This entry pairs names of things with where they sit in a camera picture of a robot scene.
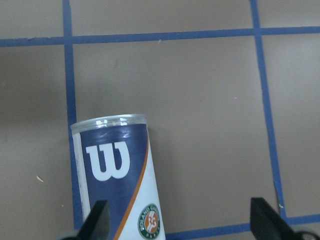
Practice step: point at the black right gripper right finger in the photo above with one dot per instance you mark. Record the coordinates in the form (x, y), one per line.
(266, 224)

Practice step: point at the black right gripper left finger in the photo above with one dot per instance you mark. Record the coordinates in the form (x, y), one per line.
(97, 224)

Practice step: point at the white Wilson tennis ball can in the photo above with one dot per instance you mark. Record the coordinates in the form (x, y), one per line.
(114, 163)

